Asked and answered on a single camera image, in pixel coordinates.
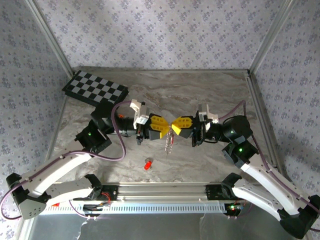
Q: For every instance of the clear plastic zip bag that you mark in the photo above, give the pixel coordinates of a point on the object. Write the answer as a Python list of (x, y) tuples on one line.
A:
[(168, 147)]

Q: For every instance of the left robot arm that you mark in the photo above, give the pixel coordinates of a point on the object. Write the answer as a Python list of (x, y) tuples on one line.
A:
[(57, 170)]

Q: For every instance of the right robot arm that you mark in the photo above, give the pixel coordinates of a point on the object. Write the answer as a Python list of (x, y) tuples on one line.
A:
[(262, 177)]

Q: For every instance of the black and grey chessboard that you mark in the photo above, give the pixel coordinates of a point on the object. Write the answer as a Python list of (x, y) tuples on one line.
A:
[(95, 87)]

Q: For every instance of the circuit board with LEDs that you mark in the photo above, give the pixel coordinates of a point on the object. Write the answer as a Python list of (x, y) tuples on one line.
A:
[(233, 207)]

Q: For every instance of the black connector board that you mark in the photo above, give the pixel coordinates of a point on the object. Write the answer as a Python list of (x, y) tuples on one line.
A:
[(92, 207)]

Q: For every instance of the grey metal sheet panel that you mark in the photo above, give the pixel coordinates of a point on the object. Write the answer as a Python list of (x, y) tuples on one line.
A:
[(160, 227)]

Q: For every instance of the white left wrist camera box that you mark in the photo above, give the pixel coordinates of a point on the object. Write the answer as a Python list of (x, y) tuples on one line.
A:
[(140, 113)]

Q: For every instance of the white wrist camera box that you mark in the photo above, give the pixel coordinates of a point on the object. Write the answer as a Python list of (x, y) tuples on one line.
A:
[(208, 113), (140, 113)]

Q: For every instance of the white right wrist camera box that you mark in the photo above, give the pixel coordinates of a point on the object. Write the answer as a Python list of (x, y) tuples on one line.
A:
[(208, 113)]

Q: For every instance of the aluminium side rail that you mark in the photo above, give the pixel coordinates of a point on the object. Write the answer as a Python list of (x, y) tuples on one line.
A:
[(258, 100), (61, 112)]

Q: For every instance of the aluminium rear rail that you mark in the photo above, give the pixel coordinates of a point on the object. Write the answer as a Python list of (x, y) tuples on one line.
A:
[(160, 69)]

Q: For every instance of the aluminium base frame rail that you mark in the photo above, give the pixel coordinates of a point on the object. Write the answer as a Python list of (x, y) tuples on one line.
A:
[(160, 192)]

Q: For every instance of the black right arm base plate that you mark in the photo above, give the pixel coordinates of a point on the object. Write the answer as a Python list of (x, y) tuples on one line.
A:
[(212, 192)]

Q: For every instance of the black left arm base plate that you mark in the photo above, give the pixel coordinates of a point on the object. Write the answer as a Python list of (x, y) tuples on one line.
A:
[(112, 193)]

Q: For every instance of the aluminium corner post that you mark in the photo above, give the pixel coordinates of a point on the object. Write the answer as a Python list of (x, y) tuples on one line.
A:
[(51, 37), (269, 37)]

